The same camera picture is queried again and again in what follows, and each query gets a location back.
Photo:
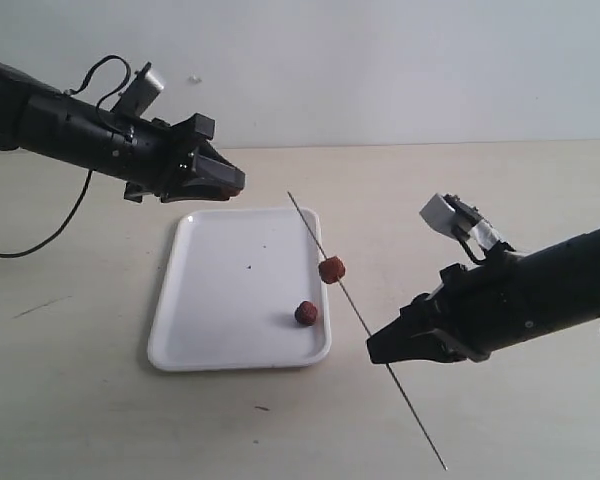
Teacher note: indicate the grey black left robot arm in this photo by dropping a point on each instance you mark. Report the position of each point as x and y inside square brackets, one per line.
[42, 119]

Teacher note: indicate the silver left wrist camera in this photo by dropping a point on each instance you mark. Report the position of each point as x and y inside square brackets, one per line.
[143, 90]

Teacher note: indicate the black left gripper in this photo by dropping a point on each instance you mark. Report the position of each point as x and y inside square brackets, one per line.
[172, 162]

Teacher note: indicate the thin metal skewer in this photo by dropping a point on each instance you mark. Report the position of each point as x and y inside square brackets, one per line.
[367, 331]

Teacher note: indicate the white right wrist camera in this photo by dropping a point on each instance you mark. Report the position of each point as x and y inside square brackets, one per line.
[449, 216]

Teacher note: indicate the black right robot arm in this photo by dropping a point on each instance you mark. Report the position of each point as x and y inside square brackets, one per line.
[559, 286]

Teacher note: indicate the red ball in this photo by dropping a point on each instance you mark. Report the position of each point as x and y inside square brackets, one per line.
[331, 270]
[306, 314]
[231, 192]

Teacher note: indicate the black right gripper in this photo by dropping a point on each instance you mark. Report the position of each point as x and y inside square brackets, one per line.
[473, 314]

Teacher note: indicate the white plastic tray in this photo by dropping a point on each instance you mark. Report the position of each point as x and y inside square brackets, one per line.
[232, 283]

